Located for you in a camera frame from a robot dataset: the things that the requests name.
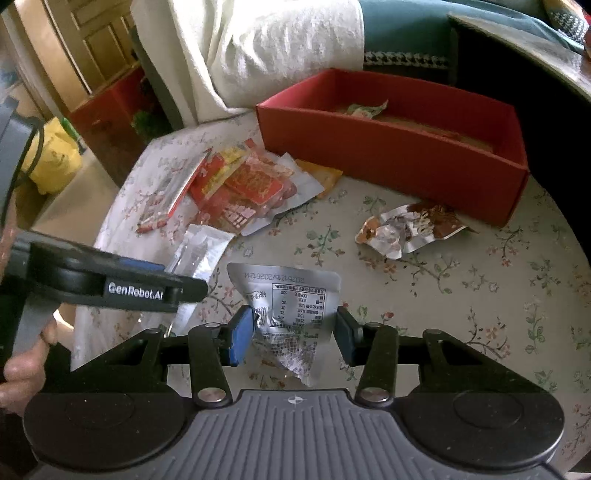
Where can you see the white towel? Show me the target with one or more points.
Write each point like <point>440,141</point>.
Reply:
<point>219,58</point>

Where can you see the yellow bag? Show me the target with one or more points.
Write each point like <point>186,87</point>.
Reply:
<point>58,163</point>

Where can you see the red cardboard box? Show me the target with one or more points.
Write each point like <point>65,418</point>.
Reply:
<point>433,142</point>

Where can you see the red white snack packet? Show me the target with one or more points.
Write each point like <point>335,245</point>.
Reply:
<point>163,202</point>

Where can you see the patterned throw pillow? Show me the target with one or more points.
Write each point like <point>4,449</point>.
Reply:
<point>568,17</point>

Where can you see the red sausage snack pack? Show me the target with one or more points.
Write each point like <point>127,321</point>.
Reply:
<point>241,188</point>

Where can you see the teal sofa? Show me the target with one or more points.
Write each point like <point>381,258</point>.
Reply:
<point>418,34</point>

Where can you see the clear white snack packet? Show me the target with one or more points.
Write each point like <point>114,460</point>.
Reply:
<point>199,252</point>

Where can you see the person left hand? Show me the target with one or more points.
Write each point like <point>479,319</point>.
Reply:
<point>25,373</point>

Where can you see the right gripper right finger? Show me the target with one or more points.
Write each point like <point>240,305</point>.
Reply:
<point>375,347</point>

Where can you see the grey coffee table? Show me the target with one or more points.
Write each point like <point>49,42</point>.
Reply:
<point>571,68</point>

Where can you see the orange snack packet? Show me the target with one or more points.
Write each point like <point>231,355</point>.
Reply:
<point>326,176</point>

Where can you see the brown silver snack wrapper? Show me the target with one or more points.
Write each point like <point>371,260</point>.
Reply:
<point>408,228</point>

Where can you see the red chili snack packet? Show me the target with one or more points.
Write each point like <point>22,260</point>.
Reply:
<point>366,112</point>

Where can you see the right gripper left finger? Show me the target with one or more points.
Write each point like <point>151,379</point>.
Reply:
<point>211,347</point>

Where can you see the silver foil snack packet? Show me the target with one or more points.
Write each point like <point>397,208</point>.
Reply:
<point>295,311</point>

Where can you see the wooden cabinet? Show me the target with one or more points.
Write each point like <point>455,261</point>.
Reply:
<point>86,53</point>

